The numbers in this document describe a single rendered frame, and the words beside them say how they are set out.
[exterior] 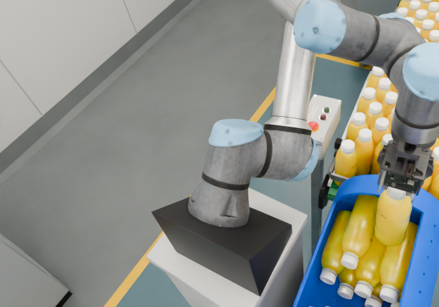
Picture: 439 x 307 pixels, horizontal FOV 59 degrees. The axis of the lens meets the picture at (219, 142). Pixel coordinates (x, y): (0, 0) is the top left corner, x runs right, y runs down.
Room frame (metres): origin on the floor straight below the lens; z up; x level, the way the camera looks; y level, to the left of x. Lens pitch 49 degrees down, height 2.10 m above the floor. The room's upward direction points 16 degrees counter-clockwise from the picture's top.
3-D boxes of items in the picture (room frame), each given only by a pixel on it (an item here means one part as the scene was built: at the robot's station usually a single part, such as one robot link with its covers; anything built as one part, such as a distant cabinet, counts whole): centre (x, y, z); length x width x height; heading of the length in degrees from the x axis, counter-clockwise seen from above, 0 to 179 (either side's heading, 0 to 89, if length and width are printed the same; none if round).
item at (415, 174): (0.37, -0.32, 1.50); 0.09 x 0.08 x 0.12; 140
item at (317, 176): (0.86, -0.35, 0.50); 0.04 x 0.04 x 1.00; 50
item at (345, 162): (0.71, -0.39, 0.99); 0.07 x 0.07 x 0.19
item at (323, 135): (0.86, -0.35, 1.05); 0.20 x 0.10 x 0.10; 140
